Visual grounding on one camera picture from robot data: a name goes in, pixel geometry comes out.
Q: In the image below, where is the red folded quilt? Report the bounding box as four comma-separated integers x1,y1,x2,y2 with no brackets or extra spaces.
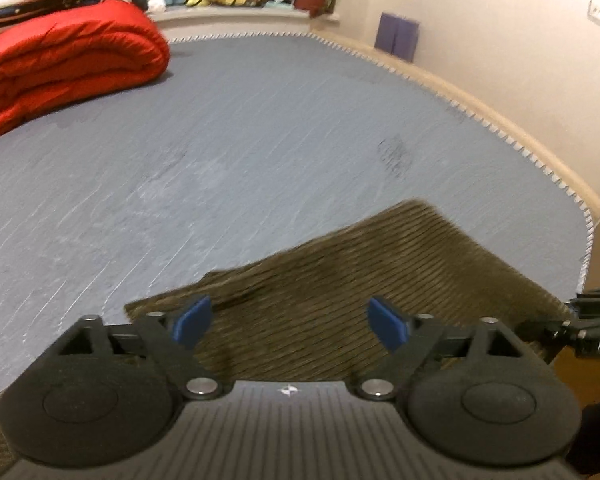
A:
0,0,172,142

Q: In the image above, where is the grey quilted mattress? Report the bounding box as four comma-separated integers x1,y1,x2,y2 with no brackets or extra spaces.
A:
0,32,595,403

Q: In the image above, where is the purple wall panel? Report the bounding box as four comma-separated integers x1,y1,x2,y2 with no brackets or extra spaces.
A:
375,12,421,62

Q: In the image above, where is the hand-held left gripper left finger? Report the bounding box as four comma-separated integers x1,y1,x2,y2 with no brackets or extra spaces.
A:
55,295,224,402

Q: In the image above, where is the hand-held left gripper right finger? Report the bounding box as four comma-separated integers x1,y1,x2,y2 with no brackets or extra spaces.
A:
355,297,531,402

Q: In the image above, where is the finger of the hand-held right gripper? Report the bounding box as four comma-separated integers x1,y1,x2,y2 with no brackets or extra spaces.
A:
566,285,600,322
514,316,577,366

